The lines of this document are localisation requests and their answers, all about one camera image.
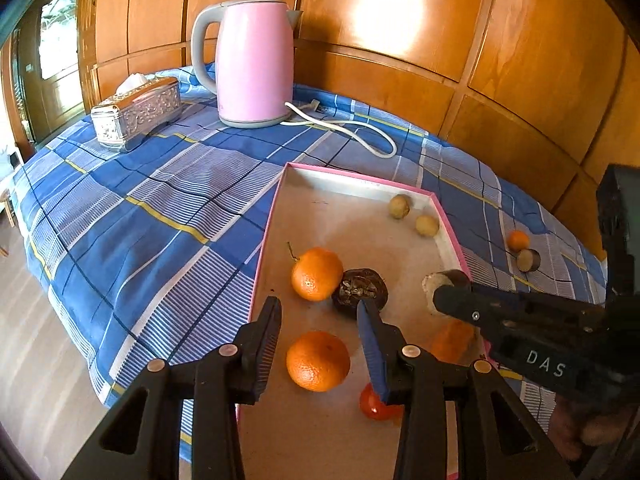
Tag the silver embossed tissue box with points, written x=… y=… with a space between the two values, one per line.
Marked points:
x=140 y=112

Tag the orange carrot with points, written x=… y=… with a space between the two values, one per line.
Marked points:
x=450 y=342

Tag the person's right hand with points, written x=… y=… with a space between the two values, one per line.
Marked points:
x=595 y=432

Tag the yellow-green lime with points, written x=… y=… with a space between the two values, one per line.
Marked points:
x=400 y=206
x=427 y=225

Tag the dark eggplant piece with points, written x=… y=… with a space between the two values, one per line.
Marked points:
x=440 y=276

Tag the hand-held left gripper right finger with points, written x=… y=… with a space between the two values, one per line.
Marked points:
x=372 y=350

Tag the blue checked tablecloth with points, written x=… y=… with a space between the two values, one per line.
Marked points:
x=150 y=220

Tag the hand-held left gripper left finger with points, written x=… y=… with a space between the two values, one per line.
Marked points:
x=262 y=350

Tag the red tomato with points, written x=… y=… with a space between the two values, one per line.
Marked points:
x=372 y=405

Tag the pink electric kettle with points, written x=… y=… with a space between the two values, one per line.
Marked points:
x=250 y=60

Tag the orange mandarin with stem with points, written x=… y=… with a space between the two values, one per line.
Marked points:
x=316 y=273

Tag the small orange fruit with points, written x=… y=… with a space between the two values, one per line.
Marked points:
x=518 y=240

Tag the dark brown wrinkled fruit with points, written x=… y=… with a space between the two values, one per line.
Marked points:
x=356 y=287

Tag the pink-rimmed cardboard tray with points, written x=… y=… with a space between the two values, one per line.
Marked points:
x=350 y=230

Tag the wooden glazed door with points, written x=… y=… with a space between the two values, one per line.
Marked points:
x=55 y=35

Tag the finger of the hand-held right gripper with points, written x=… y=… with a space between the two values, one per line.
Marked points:
x=500 y=307

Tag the dark eggplant slice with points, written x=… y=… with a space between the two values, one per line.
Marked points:
x=528 y=260

